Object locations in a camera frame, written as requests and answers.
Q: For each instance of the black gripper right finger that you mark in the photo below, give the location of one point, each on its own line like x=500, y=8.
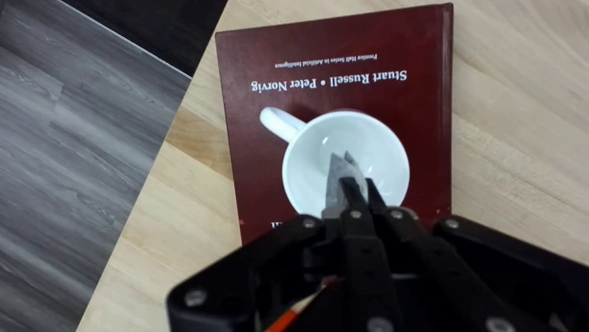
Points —
x=469, y=278

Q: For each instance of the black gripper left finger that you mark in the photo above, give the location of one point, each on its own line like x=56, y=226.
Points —
x=340, y=265

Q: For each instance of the white ceramic cup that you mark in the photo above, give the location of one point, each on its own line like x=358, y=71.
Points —
x=316, y=147

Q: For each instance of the dark red hardcover book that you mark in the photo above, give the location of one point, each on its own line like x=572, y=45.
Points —
x=393, y=66

